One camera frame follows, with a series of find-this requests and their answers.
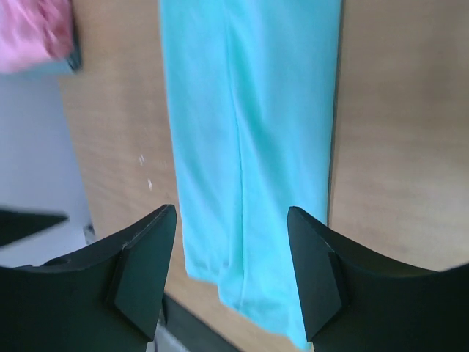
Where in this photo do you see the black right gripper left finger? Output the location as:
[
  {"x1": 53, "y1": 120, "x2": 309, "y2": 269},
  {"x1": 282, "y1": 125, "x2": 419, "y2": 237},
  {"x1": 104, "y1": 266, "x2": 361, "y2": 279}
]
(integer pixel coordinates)
[{"x1": 1, "y1": 205, "x2": 177, "y2": 351}]

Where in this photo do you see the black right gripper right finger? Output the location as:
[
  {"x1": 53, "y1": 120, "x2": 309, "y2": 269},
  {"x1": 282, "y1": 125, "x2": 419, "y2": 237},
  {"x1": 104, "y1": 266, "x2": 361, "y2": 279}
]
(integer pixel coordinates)
[{"x1": 287, "y1": 207, "x2": 468, "y2": 351}]

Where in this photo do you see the teal t shirt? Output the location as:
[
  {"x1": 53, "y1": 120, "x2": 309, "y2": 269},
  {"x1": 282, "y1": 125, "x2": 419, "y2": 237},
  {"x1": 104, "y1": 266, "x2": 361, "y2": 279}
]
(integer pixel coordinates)
[{"x1": 160, "y1": 1, "x2": 341, "y2": 351}]

